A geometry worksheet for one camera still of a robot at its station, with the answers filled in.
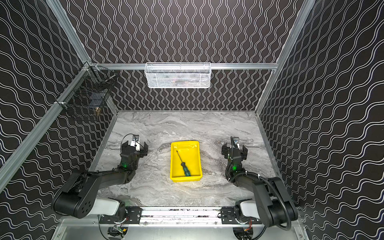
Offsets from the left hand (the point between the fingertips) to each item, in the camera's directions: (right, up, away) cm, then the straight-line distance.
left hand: (140, 142), depth 90 cm
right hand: (+58, -2, -1) cm, 58 cm away
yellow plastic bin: (+30, -7, +6) cm, 31 cm away
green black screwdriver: (+28, -16, -2) cm, 32 cm away
